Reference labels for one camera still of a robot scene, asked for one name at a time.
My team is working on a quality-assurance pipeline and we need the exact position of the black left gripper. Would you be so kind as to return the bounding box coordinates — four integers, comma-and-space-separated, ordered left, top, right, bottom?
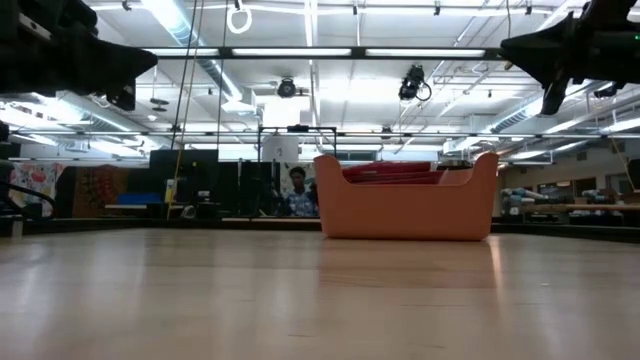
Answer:
0, 0, 159, 112

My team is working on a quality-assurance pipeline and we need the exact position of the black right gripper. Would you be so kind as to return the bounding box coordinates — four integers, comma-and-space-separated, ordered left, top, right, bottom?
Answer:
499, 0, 640, 116

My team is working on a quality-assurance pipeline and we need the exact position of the orange plastic basket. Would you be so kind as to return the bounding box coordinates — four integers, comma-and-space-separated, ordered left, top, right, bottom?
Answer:
313, 152, 500, 242

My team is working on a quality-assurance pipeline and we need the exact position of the black overhead rig beam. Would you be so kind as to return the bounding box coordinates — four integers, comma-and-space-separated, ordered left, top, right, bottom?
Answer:
142, 46, 506, 61

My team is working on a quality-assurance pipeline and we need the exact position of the dark patterned cloth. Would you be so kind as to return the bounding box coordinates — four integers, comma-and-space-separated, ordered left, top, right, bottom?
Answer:
72, 164, 132, 219

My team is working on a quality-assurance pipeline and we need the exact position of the blue box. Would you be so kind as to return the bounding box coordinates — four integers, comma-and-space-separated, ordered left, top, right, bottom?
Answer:
117, 192, 163, 206

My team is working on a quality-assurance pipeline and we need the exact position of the rolled fabric bundle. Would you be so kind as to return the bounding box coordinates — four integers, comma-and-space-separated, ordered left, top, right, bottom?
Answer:
501, 187, 554, 207

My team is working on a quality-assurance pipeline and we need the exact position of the colourful floral cloth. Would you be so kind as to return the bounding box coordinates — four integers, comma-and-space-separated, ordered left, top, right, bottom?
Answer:
9, 161, 67, 217

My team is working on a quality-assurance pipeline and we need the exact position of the wooden workbench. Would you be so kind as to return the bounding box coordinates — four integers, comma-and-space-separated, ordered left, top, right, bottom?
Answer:
519, 202, 640, 212

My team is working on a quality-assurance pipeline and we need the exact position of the black round ceiling fixture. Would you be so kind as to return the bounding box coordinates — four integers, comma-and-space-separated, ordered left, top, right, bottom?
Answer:
276, 77, 298, 99

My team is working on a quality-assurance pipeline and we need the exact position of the white cylinder tank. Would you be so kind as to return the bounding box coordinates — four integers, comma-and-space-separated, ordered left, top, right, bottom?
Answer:
261, 134, 300, 164

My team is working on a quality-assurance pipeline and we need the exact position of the person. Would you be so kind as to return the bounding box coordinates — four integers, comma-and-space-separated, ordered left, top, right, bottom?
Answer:
278, 166, 320, 218

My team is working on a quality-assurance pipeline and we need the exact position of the black hanging cable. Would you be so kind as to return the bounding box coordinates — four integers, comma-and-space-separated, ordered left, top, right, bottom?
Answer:
169, 0, 200, 150

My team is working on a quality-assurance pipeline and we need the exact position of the silver ceiling air duct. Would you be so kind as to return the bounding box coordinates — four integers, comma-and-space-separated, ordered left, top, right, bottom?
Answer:
144, 0, 251, 109

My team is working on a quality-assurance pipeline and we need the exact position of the yellow hanging cable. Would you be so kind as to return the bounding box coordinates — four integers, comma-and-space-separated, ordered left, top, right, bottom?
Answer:
171, 0, 206, 204

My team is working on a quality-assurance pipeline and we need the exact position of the white hanging cable ring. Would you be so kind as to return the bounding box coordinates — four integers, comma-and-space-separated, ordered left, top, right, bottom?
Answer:
226, 2, 254, 35

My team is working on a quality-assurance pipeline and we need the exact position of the black hanging camera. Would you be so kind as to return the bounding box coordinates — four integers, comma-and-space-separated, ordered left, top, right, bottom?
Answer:
397, 63, 433, 103

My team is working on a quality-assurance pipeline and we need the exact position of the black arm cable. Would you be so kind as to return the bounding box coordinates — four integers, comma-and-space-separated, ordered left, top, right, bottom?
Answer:
0, 182, 57, 219

